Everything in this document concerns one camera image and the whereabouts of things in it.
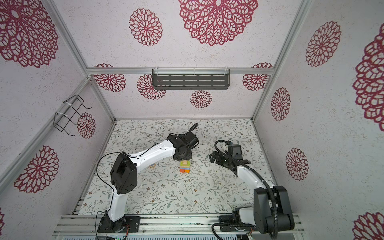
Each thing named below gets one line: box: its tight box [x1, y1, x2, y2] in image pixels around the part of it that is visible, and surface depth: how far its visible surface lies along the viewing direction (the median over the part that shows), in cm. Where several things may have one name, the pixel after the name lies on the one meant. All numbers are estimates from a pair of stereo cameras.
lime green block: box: [180, 160, 191, 167], surface depth 92 cm
